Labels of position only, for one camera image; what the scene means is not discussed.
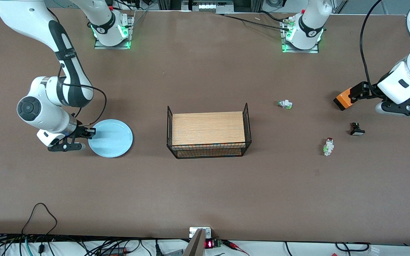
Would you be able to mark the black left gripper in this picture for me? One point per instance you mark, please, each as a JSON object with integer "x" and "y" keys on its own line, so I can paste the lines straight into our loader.
{"x": 369, "y": 91}

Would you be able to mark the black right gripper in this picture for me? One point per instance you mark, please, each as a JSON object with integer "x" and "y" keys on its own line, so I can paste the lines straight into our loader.
{"x": 80, "y": 131}

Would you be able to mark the light blue round plate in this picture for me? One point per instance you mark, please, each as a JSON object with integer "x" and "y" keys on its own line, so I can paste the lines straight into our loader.
{"x": 112, "y": 140}

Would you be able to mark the red capped white button switch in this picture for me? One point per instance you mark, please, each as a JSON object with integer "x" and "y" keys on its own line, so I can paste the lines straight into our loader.
{"x": 329, "y": 146}

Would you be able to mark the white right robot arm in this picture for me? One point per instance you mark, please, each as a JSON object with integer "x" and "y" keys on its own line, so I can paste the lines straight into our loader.
{"x": 41, "y": 113}

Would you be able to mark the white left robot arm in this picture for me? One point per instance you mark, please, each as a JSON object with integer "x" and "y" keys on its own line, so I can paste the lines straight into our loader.
{"x": 308, "y": 25}

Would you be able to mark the orange button box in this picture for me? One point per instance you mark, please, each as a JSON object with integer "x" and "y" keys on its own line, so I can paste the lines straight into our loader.
{"x": 342, "y": 100}

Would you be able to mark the black button with white cap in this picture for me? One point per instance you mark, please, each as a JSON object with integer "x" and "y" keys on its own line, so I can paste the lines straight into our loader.
{"x": 357, "y": 131}

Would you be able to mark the black power adapter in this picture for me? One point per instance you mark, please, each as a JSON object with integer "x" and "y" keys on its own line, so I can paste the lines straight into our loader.
{"x": 114, "y": 251}

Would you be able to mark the white mounting block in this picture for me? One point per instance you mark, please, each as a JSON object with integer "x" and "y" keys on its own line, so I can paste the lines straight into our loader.
{"x": 192, "y": 232}

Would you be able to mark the grey box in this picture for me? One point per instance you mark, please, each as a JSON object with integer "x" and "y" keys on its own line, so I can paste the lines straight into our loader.
{"x": 174, "y": 253}

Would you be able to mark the grey metal bar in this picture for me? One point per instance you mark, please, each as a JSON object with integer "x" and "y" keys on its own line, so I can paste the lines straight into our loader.
{"x": 196, "y": 245}

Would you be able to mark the clear plastic piece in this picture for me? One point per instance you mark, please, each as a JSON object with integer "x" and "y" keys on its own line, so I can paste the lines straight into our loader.
{"x": 374, "y": 251}

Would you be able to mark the red digit display module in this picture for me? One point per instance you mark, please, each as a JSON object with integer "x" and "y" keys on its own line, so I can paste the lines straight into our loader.
{"x": 209, "y": 244}

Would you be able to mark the red probe clip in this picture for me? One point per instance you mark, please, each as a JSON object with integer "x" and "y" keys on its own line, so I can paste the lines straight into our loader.
{"x": 233, "y": 244}

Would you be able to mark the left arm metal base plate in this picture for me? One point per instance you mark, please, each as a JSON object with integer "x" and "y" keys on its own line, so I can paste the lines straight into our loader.
{"x": 299, "y": 51}

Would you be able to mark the green capped white button switch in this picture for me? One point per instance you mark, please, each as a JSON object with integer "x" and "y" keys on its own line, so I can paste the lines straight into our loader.
{"x": 286, "y": 104}

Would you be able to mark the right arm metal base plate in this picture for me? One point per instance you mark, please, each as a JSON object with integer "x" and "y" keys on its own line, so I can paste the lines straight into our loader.
{"x": 112, "y": 47}

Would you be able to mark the aluminium frame with white device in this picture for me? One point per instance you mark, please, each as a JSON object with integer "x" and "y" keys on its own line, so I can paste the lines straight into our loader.
{"x": 206, "y": 6}

